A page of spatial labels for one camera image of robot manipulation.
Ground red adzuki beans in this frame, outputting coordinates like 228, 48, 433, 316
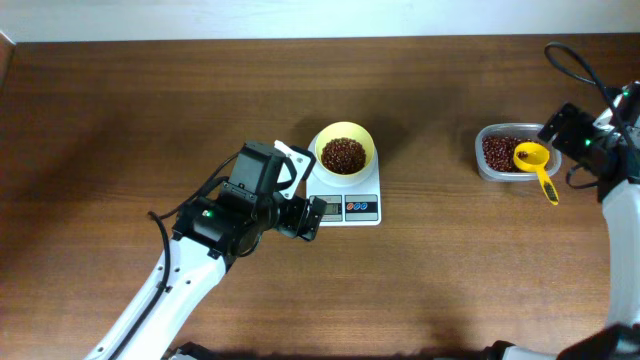
481, 135, 532, 173

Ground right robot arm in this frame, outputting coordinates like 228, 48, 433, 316
538, 81, 639, 359

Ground white digital kitchen scale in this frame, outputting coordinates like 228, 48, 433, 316
306, 148, 382, 227

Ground pale yellow plastic bowl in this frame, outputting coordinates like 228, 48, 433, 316
312, 121, 376, 178

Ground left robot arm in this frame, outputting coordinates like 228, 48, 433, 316
88, 141, 327, 359

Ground yellow plastic measuring scoop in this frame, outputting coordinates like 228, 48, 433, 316
513, 142, 559, 206

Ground clear plastic food container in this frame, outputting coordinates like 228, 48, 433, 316
475, 123, 562, 182

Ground red beans in bowl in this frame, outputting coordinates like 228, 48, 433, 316
321, 137, 366, 175

